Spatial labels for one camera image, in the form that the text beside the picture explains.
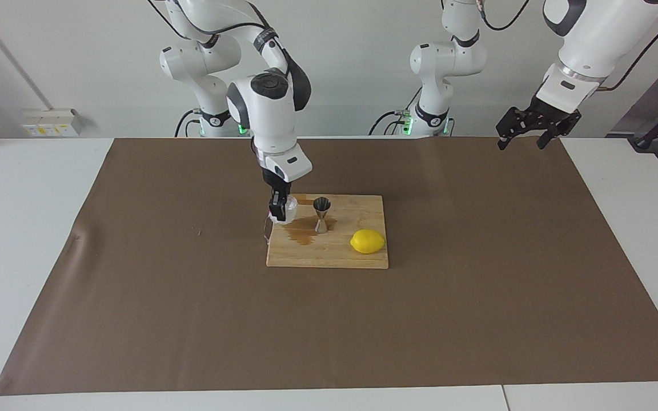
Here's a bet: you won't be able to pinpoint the steel double jigger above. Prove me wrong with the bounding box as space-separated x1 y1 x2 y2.
312 197 332 234

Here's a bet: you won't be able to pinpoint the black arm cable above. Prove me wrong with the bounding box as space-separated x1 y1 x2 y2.
158 0 284 58
478 0 658 92

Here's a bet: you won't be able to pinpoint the clear crinkled glass cup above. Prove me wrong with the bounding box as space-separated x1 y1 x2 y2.
275 195 299 223

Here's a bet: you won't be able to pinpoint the brown paper table mat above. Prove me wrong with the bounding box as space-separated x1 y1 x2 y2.
0 136 658 396

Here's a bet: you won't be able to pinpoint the black left base cables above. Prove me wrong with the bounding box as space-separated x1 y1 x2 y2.
369 80 421 136

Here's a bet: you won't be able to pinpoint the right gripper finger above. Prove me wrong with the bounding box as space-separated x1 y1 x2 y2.
268 191 288 223

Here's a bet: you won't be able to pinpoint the white wall socket box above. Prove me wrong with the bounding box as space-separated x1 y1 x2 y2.
21 108 85 138

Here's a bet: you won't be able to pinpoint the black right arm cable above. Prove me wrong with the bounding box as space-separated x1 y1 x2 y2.
158 0 284 58

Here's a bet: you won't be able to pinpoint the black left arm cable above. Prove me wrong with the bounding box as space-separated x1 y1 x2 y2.
478 0 658 92

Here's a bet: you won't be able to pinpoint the yellow lemon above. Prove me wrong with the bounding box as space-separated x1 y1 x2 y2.
350 229 386 255

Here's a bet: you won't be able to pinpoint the white wall conduit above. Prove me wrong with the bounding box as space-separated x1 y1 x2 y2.
0 0 53 110

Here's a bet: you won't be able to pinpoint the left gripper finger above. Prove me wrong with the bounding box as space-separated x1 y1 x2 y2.
536 123 564 150
496 107 527 151

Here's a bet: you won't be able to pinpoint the wooden cutting board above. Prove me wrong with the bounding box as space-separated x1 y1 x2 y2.
263 193 390 269

